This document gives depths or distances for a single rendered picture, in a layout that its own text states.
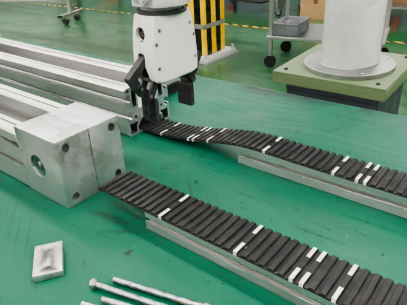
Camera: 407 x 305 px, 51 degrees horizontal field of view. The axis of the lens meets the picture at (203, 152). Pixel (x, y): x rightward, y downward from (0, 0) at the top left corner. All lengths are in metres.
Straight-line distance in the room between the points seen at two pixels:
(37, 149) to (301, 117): 0.45
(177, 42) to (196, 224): 0.31
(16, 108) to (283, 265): 0.51
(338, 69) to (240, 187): 0.45
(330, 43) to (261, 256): 0.61
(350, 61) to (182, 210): 0.57
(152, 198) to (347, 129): 0.38
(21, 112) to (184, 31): 0.29
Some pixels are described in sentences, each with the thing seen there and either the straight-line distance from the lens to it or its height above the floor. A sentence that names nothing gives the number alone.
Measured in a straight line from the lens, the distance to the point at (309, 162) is 0.58.
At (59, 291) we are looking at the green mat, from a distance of 0.47.
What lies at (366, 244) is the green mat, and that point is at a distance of 0.51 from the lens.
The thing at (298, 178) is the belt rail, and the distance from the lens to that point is 0.59.
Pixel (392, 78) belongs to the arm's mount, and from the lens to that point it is 0.95.
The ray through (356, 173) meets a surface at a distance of 0.57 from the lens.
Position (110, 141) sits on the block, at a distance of 0.59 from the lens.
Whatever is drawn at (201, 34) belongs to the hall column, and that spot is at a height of 0.23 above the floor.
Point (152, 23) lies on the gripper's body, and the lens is 0.63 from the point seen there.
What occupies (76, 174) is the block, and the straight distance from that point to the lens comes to 0.57.
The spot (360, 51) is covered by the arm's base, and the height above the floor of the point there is 0.85.
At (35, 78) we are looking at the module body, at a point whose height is 0.84.
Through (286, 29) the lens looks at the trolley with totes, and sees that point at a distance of 3.62.
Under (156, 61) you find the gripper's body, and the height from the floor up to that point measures 0.92.
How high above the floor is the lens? 1.09
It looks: 28 degrees down
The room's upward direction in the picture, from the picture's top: 3 degrees counter-clockwise
